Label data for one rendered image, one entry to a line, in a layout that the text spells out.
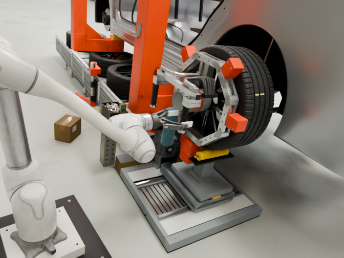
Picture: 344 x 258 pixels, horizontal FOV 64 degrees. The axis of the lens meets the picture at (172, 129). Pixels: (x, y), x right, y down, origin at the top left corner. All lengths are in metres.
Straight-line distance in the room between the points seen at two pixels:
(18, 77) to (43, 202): 0.52
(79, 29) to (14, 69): 2.83
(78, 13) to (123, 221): 2.63
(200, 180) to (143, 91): 0.78
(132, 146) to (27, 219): 0.50
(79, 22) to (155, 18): 1.96
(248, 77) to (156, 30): 0.74
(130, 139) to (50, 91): 0.35
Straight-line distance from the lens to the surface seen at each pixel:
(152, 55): 1.99
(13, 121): 1.26
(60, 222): 1.50
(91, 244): 1.46
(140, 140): 1.14
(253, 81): 1.57
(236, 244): 2.03
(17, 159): 1.35
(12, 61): 1.02
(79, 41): 3.83
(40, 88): 1.06
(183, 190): 2.03
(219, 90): 1.70
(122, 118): 1.26
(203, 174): 2.04
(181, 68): 1.84
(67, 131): 2.68
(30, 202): 1.25
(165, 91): 2.17
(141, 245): 1.86
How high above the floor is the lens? 1.43
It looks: 27 degrees down
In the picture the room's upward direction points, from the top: 11 degrees clockwise
